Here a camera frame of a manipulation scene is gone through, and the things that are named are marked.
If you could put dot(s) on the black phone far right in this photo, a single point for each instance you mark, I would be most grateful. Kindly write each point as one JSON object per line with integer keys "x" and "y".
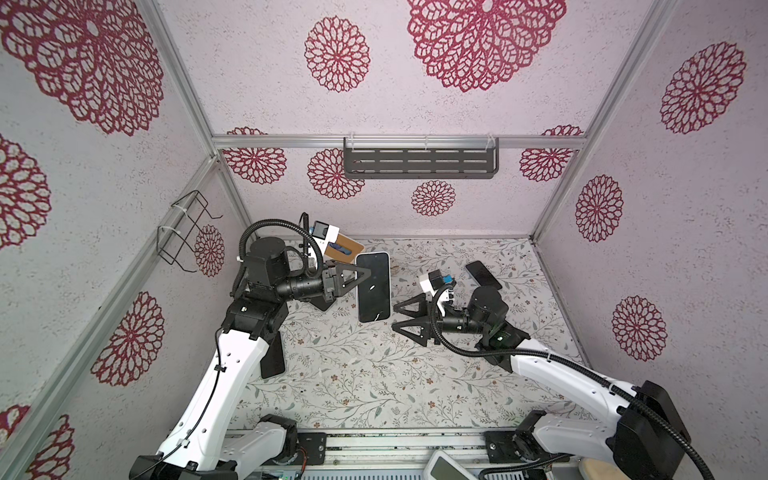
{"x": 482, "y": 275}

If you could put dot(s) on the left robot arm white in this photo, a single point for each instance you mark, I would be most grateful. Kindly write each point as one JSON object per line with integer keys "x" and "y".
{"x": 197, "y": 447}

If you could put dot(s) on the black phone near left wall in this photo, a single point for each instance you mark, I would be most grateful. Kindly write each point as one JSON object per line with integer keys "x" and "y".
{"x": 273, "y": 363}

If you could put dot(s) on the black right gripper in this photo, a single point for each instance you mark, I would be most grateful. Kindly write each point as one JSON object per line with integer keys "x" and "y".
{"x": 432, "y": 324}

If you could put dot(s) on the metal base rail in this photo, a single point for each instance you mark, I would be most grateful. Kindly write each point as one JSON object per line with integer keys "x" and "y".
{"x": 341, "y": 449}

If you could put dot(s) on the white device at bottom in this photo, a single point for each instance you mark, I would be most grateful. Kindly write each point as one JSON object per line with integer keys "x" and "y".
{"x": 441, "y": 466}

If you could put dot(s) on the black wire rack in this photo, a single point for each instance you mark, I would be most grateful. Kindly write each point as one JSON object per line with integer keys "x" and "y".
{"x": 174, "y": 239}

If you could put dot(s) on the white tissue box wooden lid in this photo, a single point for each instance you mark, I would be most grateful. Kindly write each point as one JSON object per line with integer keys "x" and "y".
{"x": 343, "y": 249}

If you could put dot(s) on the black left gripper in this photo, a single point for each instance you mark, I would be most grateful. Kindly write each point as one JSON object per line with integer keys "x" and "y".
{"x": 328, "y": 278}

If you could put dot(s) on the grey wall shelf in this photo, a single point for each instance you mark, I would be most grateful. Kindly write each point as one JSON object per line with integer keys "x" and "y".
{"x": 427, "y": 162}

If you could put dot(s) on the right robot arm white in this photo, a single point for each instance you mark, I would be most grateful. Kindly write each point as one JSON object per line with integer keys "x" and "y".
{"x": 636, "y": 428}

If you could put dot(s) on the black phone with screen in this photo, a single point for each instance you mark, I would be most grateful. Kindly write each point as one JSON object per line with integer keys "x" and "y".
{"x": 374, "y": 294}

